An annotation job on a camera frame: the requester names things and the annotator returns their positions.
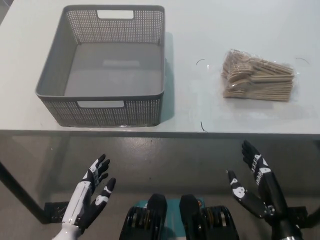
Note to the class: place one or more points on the bag of wooden cutlery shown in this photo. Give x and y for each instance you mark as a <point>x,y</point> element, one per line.
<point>257,80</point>

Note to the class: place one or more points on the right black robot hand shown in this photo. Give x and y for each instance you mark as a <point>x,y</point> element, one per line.
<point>271,195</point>

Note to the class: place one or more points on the black table foot plate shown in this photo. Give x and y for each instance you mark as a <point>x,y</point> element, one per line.
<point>298,211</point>
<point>56,211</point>

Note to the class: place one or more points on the grey perforated plastic basket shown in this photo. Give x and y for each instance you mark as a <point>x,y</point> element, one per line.
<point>107,65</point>

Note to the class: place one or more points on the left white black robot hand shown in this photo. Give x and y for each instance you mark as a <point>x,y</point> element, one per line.
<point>80,200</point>

